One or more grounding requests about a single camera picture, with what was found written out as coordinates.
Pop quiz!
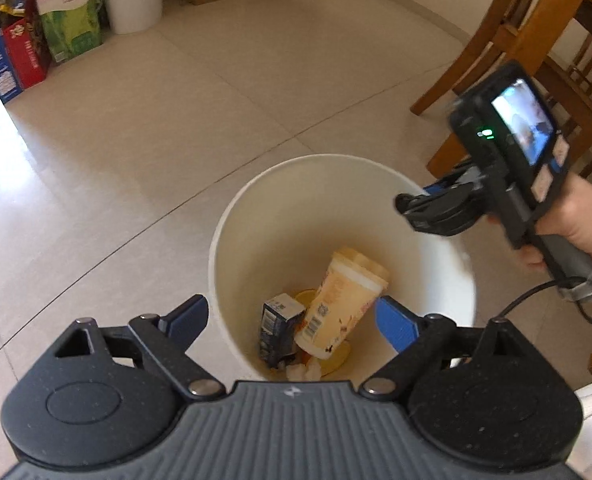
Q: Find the dark small drink carton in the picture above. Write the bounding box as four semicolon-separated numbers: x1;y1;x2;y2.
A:
259;294;307;370

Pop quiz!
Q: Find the person's right hand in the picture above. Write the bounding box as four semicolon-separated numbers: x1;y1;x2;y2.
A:
516;172;592;273

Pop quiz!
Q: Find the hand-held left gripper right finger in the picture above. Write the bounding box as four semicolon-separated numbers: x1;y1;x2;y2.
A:
360;296;535;403

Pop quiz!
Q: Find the red carton box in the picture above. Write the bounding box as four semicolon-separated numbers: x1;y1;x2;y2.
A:
1;16;52;90

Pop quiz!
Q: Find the wooden chair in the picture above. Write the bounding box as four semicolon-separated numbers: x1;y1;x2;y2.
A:
410;0;547;116
427;0;592;179

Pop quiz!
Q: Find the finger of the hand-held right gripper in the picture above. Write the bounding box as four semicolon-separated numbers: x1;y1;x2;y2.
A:
422;169;475;201
395;191;443;236

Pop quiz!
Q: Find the white plastic bin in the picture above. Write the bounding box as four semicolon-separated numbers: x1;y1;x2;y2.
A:
208;154;477;382

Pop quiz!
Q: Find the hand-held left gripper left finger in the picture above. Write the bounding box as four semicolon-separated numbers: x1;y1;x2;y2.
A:
53;294;227;402

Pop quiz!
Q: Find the yellow lid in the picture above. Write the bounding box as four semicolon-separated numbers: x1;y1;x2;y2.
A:
294;287;353;377

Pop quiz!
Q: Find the black cable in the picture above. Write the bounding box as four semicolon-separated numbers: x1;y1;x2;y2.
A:
493;280;592;326

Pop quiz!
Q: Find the white tissue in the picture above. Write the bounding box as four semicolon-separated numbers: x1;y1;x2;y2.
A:
285;360;323;381

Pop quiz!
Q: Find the green carton box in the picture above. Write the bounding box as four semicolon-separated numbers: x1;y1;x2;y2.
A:
32;0;105;65

